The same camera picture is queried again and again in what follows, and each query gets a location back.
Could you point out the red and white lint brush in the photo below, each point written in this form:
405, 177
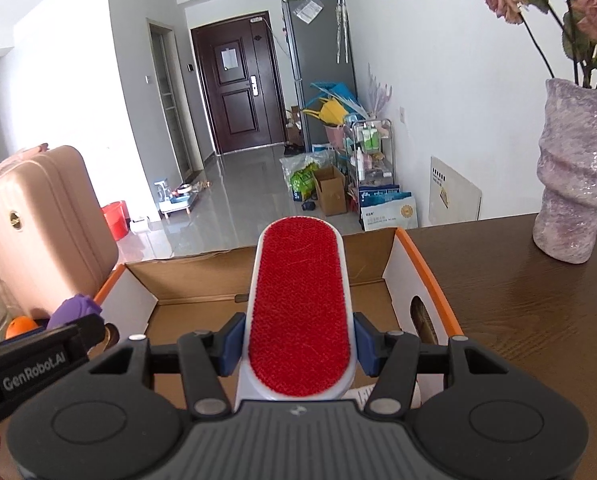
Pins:
298, 300

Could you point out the white leaning board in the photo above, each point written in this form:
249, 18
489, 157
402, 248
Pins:
453, 195

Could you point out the white wall socket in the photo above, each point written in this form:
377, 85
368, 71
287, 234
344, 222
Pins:
403, 115

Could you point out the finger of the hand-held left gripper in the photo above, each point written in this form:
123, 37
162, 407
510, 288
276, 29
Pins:
91, 332

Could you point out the dark brown entrance door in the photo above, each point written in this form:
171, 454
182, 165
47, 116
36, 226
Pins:
238, 105

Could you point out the grey refrigerator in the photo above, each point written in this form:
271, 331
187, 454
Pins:
318, 55

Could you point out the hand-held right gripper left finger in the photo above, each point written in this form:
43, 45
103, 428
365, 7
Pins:
234, 345

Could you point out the open cardboard box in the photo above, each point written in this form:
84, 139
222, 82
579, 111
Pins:
331, 195

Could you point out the green printed bag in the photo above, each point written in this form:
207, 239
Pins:
302, 185

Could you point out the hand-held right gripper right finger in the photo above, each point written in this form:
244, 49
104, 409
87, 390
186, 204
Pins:
366, 345

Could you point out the closed cardboard box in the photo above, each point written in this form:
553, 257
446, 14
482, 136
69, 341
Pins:
293, 127

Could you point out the lilac coral decoration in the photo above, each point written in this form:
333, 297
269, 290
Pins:
378, 92

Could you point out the clear plastic document sleeve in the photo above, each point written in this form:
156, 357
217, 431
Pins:
309, 10

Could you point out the red plastic basin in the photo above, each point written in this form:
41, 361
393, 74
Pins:
114, 220

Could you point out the metal storage cart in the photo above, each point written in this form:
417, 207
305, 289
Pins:
371, 160

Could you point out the white paper notice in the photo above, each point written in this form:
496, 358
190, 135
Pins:
230, 59

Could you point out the pink hard-shell suitcase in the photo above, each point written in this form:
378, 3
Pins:
43, 220

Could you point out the pink bucket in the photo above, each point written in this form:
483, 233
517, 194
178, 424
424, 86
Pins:
336, 135

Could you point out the blue folded rack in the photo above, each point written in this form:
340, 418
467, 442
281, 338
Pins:
336, 91

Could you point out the purple round lid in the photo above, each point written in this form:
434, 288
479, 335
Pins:
73, 307

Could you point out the clear folded umbrella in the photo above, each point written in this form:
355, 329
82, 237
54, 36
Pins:
339, 25

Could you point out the orange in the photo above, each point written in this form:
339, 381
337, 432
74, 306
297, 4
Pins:
21, 326

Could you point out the lilac ceramic vase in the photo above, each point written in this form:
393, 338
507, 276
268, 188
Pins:
573, 175

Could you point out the yellow plastic item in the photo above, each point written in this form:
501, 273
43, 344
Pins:
328, 112

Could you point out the blue and white carton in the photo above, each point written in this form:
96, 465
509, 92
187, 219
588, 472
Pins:
388, 212

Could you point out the red cardboard box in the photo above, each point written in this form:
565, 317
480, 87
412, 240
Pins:
193, 285

